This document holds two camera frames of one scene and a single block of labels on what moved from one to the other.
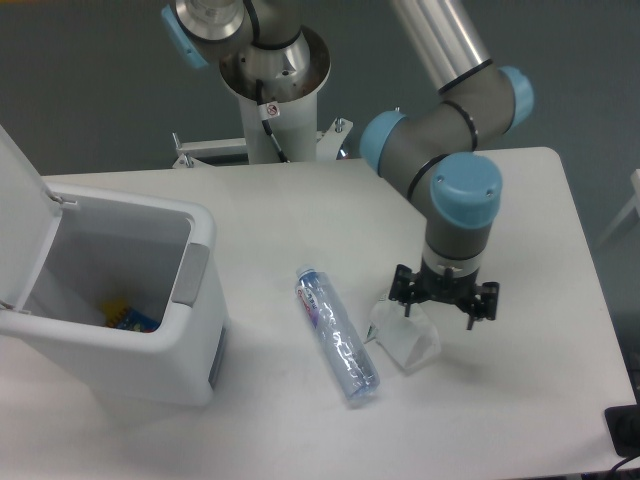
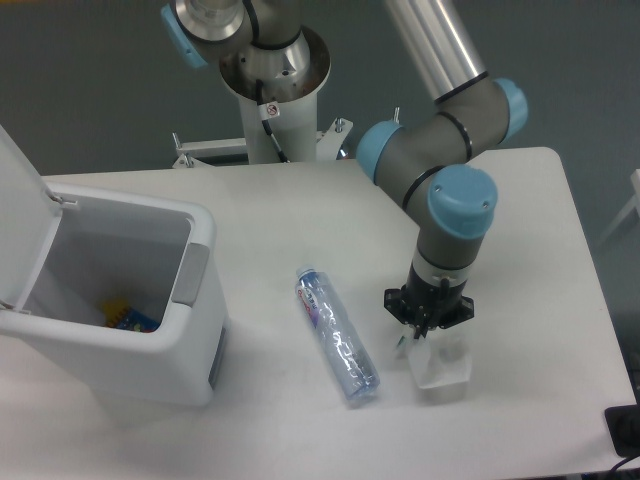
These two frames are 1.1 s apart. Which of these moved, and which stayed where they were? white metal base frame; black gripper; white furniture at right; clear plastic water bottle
Moved: black gripper
Stayed: clear plastic water bottle; white furniture at right; white metal base frame
